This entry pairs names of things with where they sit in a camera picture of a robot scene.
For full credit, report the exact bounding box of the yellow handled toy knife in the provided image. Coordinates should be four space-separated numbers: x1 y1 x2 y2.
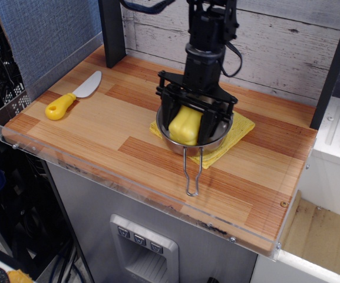
45 71 102 120

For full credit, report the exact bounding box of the black vertical post right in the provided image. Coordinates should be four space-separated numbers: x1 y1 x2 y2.
309 39 340 130

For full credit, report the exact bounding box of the silver ice dispenser panel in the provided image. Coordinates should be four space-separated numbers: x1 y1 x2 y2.
110 214 180 282

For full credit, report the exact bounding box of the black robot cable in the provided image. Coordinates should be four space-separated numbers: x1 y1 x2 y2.
119 0 243 78

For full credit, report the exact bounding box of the stainless steel sauce pan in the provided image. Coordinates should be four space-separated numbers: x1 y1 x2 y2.
156 107 233 196

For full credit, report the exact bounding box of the clear acrylic table guard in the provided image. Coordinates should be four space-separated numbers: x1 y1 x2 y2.
0 47 316 257

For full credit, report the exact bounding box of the grey toy fridge cabinet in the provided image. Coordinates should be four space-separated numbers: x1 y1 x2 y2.
48 164 257 282

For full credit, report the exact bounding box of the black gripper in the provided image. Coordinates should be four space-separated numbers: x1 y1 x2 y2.
157 54 237 145

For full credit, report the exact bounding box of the black vertical post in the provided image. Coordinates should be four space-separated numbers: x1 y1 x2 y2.
309 39 340 130
98 0 126 68

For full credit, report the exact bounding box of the black vertical post left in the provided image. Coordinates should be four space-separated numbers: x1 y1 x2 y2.
98 0 126 68

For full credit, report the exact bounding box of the white toy sink unit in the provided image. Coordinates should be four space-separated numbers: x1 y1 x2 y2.
252 97 340 282

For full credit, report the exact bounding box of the yellow folded cloth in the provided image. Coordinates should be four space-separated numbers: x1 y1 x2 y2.
149 111 256 170

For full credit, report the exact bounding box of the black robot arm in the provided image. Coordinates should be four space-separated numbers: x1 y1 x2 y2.
157 1 240 146

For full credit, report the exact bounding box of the yellow toy butter block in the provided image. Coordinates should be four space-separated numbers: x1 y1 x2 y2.
169 106 203 146

